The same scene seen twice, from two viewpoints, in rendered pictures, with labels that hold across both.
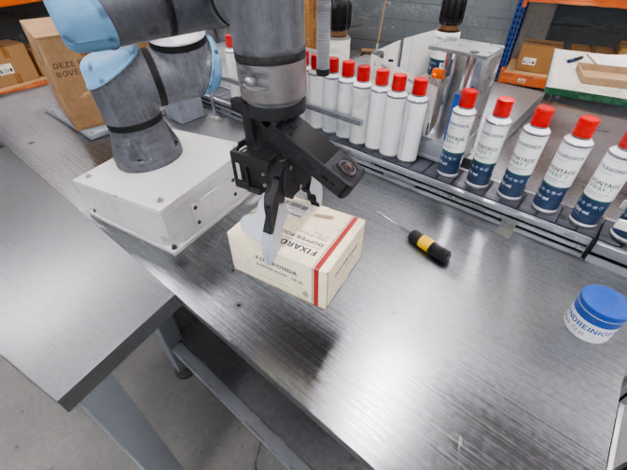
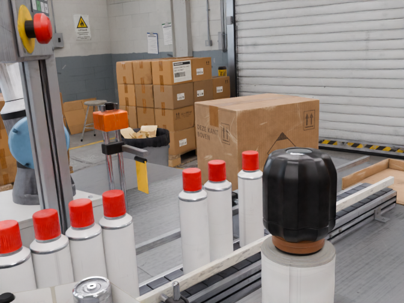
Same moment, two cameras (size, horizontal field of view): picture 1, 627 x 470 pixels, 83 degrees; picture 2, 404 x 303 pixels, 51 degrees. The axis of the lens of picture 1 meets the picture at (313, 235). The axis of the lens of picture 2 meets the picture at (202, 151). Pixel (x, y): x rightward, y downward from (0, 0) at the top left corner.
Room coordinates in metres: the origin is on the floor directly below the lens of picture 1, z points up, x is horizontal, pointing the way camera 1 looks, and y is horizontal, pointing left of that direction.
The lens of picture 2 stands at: (1.33, -0.54, 1.30)
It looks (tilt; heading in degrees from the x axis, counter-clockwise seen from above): 14 degrees down; 100
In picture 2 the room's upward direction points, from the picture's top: 3 degrees counter-clockwise
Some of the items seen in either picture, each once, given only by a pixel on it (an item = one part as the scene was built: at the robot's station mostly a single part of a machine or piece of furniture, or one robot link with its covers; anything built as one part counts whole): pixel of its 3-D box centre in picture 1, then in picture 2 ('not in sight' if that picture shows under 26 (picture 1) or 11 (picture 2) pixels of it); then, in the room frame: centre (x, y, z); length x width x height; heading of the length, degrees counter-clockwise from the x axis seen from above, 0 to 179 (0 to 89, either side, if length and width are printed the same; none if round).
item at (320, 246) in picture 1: (299, 245); not in sight; (0.40, 0.02, 0.99); 0.16 x 0.12 x 0.07; 60
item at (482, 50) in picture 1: (466, 47); not in sight; (0.89, -0.35, 1.14); 0.14 x 0.11 x 0.01; 50
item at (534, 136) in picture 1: (525, 155); not in sight; (0.68, -0.45, 0.98); 0.05 x 0.05 x 0.20
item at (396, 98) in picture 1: (394, 117); not in sight; (0.88, -0.21, 0.98); 0.05 x 0.05 x 0.20
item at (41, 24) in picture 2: not in sight; (38, 29); (1.03, -0.02, 1.33); 0.04 x 0.03 x 0.04; 105
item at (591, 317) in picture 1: (595, 314); not in sight; (0.36, -0.47, 0.87); 0.07 x 0.07 x 0.07
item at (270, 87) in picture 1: (271, 79); not in sight; (0.41, 0.05, 1.22); 0.08 x 0.08 x 0.05
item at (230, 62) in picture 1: (234, 68); (250, 201); (1.28, 0.27, 0.98); 0.05 x 0.05 x 0.20
